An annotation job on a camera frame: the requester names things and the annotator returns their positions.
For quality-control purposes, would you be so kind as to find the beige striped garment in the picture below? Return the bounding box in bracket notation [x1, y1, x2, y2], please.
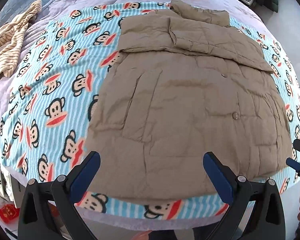
[0, 0, 42, 77]

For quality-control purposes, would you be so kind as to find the beige quilted puffer jacket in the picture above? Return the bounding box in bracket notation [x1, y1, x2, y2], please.
[85, 0, 291, 204]

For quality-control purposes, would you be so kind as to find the red packet on floor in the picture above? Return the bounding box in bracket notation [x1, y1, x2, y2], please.
[0, 204, 20, 224]

